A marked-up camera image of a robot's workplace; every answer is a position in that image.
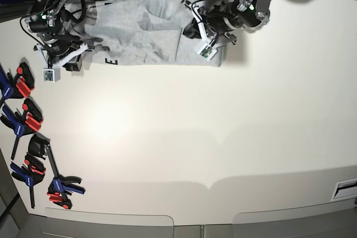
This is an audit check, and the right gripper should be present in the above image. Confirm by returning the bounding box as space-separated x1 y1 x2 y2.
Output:
33 34 94 72

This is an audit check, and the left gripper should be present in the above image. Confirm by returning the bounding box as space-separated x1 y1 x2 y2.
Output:
181 0 239 46

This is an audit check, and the grey T-shirt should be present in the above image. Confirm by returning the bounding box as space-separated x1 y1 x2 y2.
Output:
65 0 222 67

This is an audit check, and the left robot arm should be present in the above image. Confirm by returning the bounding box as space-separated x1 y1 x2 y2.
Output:
182 0 271 47

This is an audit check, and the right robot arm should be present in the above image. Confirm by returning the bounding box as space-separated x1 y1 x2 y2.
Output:
25 0 90 71

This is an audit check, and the top blue red bar clamp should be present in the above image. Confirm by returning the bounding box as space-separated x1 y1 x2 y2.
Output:
1 62 35 106

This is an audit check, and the blue red bar clamp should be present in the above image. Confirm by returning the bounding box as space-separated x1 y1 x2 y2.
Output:
10 153 46 209
1 62 35 106
1 98 43 160

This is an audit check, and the long black blue bar clamp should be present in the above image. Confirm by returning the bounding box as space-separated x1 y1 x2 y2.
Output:
28 134 85 210

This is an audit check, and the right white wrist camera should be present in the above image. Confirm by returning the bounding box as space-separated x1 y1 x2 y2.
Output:
42 68 60 82

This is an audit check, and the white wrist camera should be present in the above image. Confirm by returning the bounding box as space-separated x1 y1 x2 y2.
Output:
42 68 60 82
194 40 218 61

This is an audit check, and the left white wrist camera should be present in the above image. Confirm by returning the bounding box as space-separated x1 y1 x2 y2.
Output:
194 40 218 61

